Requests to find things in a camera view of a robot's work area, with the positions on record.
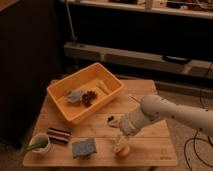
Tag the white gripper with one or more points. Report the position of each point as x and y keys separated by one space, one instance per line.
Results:
x=131 y=124

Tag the blue grey sponge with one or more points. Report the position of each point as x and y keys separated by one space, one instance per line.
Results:
x=84 y=148

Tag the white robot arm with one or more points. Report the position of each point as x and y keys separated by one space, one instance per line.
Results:
x=153 y=108

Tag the orange plastic tray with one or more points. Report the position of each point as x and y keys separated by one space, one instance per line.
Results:
x=86 y=79

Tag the grey cloth in tray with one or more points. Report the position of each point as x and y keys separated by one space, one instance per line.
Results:
x=74 y=96

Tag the orange round fruit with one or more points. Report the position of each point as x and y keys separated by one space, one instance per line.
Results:
x=123 y=152

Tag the small dark object on table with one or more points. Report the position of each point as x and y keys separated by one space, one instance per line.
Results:
x=111 y=118

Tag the dark red grapes toy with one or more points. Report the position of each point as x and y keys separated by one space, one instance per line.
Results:
x=88 y=97

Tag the yellow banana toy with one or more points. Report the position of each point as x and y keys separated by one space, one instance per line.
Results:
x=103 y=87

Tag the striped red white black block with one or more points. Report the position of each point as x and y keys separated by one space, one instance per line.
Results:
x=58 y=135

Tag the white cup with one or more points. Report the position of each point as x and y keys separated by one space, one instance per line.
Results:
x=41 y=138

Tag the green item in cup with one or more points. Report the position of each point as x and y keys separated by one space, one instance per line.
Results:
x=37 y=147

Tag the wooden shelf beam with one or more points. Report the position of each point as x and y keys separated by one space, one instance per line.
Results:
x=136 y=59

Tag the metal pole stand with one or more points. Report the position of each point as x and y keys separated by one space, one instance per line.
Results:
x=73 y=37

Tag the upper wooden shelf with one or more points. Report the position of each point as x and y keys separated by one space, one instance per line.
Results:
x=147 y=7

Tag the black handle on shelf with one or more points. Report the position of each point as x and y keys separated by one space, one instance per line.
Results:
x=181 y=61

